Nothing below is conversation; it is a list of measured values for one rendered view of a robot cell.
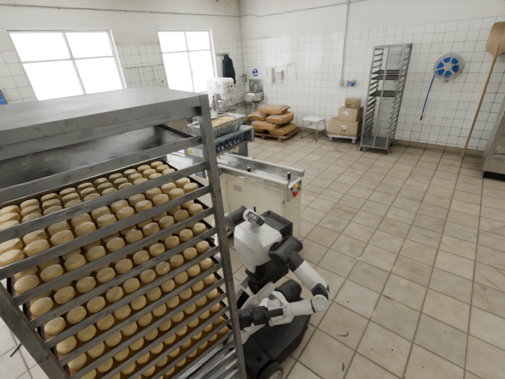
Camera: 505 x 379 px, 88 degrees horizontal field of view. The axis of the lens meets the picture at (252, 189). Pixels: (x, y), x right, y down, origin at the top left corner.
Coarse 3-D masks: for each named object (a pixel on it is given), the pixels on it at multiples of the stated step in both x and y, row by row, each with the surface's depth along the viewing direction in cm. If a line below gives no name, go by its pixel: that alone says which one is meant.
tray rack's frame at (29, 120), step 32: (64, 96) 94; (96, 96) 88; (128, 96) 83; (160, 96) 79; (192, 96) 75; (0, 128) 53; (32, 128) 54; (64, 128) 58; (0, 288) 60; (32, 352) 69
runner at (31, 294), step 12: (192, 216) 92; (204, 216) 95; (168, 228) 87; (180, 228) 90; (144, 240) 83; (156, 240) 86; (120, 252) 79; (96, 264) 75; (60, 276) 70; (72, 276) 72; (36, 288) 67; (48, 288) 69; (24, 300) 66
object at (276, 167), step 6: (222, 156) 301; (228, 156) 295; (234, 156) 289; (240, 156) 285; (246, 162) 282; (252, 162) 276; (258, 162) 272; (264, 162) 267; (270, 162) 265; (270, 168) 265; (276, 168) 261; (282, 168) 256; (288, 168) 251; (294, 168) 248; (294, 174) 250; (300, 174) 246
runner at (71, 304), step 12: (192, 240) 96; (168, 252) 90; (144, 264) 86; (156, 264) 89; (120, 276) 82; (132, 276) 84; (96, 288) 78; (108, 288) 80; (72, 300) 74; (84, 300) 77; (48, 312) 71; (60, 312) 73; (36, 324) 70
